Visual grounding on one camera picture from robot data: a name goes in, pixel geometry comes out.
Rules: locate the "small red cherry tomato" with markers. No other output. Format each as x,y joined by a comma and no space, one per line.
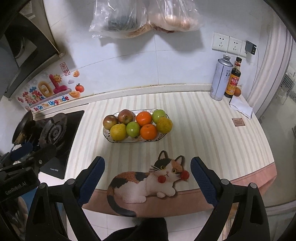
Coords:
184,175

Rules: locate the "orange mandarin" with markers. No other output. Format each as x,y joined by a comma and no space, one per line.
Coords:
148,132
144,118

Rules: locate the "dark sauce bottle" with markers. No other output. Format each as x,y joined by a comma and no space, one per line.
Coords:
233,79

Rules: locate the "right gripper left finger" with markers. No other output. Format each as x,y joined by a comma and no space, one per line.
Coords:
88,179

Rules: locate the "black range hood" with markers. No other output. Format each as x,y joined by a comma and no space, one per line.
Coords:
27,44

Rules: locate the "clear plastic bag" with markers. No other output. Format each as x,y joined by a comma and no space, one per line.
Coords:
119,19

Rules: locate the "green apple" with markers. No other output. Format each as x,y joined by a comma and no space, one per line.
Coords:
157,114
133,129

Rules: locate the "brownish red apple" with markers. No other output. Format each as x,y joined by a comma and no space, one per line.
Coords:
109,121

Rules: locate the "folded white cloth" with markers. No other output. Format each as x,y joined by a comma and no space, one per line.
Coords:
239,104

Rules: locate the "yellow citrus fruit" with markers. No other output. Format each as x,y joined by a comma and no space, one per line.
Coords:
118,132
164,125

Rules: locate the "dark red apple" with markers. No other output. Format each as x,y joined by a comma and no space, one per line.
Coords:
125,116

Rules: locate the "black gas stove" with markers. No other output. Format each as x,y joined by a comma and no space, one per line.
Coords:
60,131

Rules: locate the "silver spray can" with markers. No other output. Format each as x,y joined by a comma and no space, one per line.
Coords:
221,77

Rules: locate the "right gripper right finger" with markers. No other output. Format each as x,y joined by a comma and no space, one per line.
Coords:
210,184

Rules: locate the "small brown coaster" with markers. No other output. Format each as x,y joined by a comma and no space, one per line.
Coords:
238,122

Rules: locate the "orange fruit behind bottle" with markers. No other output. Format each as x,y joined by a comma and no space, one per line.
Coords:
237,92

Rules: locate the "colourful wall sticker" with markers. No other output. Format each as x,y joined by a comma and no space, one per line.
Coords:
51,89

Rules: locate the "white wall socket panel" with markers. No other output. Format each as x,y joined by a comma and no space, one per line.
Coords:
228,44

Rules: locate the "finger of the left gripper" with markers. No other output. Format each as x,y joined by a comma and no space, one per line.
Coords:
43,155
25,149

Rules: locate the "black frying pan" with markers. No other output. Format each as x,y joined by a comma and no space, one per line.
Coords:
23,129

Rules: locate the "plastic bag with eggs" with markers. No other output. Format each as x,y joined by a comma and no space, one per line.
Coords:
173,16

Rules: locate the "black plug adapter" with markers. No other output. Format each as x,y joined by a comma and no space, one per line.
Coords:
250,47

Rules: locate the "striped cat print mat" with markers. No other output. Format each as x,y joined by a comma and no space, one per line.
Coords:
202,127

